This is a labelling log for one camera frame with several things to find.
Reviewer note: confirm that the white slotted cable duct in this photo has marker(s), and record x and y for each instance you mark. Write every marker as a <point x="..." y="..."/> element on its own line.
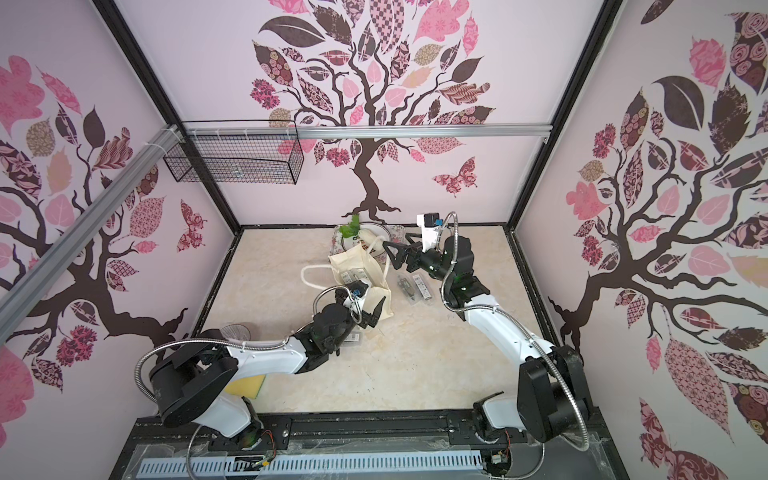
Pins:
<point x="313" y="465"/>

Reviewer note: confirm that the cream canvas tote bag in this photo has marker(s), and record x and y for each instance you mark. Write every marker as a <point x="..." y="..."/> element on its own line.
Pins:
<point x="359" y="263"/>

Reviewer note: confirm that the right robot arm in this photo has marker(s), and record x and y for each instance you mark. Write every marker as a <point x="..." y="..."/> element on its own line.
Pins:
<point x="552" y="397"/>

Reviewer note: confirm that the floral rectangular tray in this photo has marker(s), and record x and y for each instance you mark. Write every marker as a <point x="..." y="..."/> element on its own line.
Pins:
<point x="340" y="244"/>

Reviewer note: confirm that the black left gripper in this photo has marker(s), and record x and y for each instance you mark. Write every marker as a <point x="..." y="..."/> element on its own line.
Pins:
<point x="371" y="319"/>

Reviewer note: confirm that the green plastic lettuce leaf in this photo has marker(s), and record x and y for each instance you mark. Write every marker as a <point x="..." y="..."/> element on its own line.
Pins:
<point x="352" y="228"/>

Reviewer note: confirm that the aluminium rail left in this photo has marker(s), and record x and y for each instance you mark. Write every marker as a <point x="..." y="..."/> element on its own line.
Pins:
<point x="18" y="303"/>

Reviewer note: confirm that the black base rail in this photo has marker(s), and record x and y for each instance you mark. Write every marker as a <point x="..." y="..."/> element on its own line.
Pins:
<point x="458" y="426"/>

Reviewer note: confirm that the aluminium rail back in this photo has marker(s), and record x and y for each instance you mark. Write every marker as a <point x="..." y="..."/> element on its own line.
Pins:
<point x="376" y="132"/>

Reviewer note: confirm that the aluminium rail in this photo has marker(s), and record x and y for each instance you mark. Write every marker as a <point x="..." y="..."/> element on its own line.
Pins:
<point x="18" y="303"/>
<point x="376" y="132"/>

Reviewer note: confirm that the clear compass case lower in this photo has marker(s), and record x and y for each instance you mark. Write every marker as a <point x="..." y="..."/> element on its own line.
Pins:
<point x="353" y="339"/>

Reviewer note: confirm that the compass case middle right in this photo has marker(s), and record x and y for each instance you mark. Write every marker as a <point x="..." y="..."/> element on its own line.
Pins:
<point x="422" y="287"/>

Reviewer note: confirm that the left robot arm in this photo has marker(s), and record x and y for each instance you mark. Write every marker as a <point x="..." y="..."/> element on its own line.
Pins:
<point x="189" y="385"/>

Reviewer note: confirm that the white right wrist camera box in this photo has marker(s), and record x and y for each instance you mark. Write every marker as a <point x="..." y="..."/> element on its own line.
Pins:
<point x="431" y="226"/>

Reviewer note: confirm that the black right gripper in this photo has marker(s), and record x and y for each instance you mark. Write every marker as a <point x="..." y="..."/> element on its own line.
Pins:
<point x="413" y="257"/>

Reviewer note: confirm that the yellow green sponge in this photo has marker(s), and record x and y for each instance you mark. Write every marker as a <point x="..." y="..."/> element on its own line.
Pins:
<point x="246" y="387"/>

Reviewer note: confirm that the compass case green card right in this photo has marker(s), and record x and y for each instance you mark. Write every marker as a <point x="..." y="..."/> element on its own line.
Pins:
<point x="407" y="289"/>

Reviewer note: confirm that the black wire basket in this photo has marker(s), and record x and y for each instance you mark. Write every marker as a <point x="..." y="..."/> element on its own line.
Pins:
<point x="248" y="155"/>

